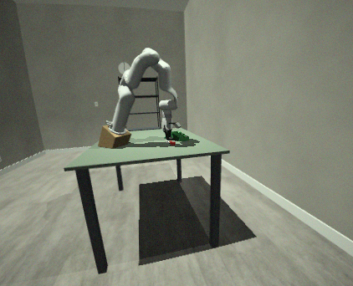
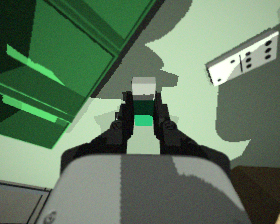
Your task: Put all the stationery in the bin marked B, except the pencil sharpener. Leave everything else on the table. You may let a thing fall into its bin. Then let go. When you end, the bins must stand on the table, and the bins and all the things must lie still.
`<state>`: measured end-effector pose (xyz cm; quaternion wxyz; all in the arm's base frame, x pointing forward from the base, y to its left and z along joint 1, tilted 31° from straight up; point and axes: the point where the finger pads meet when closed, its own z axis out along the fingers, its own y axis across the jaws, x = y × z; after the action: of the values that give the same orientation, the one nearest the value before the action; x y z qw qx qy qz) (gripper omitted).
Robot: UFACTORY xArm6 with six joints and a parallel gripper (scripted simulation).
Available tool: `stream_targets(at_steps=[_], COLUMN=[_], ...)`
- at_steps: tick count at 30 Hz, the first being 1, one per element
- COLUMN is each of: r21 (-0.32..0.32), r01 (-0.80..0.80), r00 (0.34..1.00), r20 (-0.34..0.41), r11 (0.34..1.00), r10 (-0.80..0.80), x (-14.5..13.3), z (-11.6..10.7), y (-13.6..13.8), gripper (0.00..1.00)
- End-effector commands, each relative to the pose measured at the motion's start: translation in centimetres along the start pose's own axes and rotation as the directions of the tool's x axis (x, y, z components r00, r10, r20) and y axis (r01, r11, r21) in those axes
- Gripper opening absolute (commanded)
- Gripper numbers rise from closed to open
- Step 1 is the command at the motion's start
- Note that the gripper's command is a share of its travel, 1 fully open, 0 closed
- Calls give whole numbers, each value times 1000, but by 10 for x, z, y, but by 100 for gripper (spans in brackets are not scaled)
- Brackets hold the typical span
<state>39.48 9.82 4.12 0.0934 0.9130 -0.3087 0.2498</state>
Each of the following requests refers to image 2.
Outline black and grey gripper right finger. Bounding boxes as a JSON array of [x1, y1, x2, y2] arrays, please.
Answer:
[[153, 93, 231, 182]]

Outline white domino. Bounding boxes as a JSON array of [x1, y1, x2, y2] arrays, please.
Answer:
[[206, 30, 278, 86]]

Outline green rack of bins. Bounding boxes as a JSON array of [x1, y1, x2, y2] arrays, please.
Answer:
[[0, 0, 156, 150]]

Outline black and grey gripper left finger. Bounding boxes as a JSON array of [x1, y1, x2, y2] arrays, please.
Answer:
[[60, 93, 135, 174]]

